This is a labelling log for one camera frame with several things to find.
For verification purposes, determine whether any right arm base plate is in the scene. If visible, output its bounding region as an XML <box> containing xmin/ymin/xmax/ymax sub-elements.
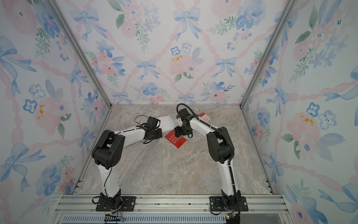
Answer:
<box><xmin>209</xmin><ymin>196</ymin><xmax>249</xmax><ymax>212</ymax></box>

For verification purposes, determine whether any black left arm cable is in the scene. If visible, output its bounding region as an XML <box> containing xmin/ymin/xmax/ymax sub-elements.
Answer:
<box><xmin>133</xmin><ymin>114</ymin><xmax>161</xmax><ymax>145</ymax></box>

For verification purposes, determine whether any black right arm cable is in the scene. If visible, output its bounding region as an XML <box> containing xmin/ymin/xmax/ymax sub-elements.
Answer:
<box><xmin>176</xmin><ymin>103</ymin><xmax>235</xmax><ymax>194</ymax></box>

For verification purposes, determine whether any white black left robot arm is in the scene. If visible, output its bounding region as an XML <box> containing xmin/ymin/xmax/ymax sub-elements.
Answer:
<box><xmin>91</xmin><ymin>116</ymin><xmax>162</xmax><ymax>203</ymax></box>

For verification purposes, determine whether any red and cream card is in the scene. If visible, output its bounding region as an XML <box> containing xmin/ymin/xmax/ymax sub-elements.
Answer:
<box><xmin>199</xmin><ymin>113</ymin><xmax>211</xmax><ymax>122</ymax></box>

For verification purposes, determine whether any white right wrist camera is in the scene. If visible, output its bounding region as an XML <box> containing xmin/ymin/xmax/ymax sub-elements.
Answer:
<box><xmin>176</xmin><ymin>115</ymin><xmax>183</xmax><ymax>126</ymax></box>

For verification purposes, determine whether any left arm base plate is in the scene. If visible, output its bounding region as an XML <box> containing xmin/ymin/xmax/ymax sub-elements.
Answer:
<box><xmin>96</xmin><ymin>196</ymin><xmax>137</xmax><ymax>211</ymax></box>

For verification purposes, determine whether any aluminium corner post right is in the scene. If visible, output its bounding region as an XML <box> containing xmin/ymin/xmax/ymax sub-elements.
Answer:
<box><xmin>240</xmin><ymin>0</ymin><xmax>296</xmax><ymax>110</ymax></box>

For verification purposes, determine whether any red money card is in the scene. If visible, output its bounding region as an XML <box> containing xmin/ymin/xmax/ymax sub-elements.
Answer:
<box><xmin>165</xmin><ymin>130</ymin><xmax>187</xmax><ymax>148</ymax></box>

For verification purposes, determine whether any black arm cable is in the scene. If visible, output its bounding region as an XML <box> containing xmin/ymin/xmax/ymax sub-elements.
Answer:
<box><xmin>176</xmin><ymin>103</ymin><xmax>235</xmax><ymax>194</ymax></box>
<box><xmin>133</xmin><ymin>114</ymin><xmax>161</xmax><ymax>145</ymax></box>

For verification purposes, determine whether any aluminium corner post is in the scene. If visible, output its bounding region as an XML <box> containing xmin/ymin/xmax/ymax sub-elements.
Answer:
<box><xmin>44</xmin><ymin>0</ymin><xmax>112</xmax><ymax>108</ymax></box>
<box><xmin>240</xmin><ymin>0</ymin><xmax>296</xmax><ymax>110</ymax></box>

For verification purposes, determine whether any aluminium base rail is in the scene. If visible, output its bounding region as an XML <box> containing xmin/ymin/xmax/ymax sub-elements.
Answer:
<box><xmin>50</xmin><ymin>195</ymin><xmax>293</xmax><ymax>224</ymax></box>

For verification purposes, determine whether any aluminium corner post left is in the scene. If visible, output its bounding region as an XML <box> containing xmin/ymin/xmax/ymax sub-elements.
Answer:
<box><xmin>44</xmin><ymin>0</ymin><xmax>112</xmax><ymax>108</ymax></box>

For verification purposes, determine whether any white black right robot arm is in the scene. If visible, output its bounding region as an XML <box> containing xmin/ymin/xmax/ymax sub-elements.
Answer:
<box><xmin>174</xmin><ymin>103</ymin><xmax>241</xmax><ymax>206</ymax></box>

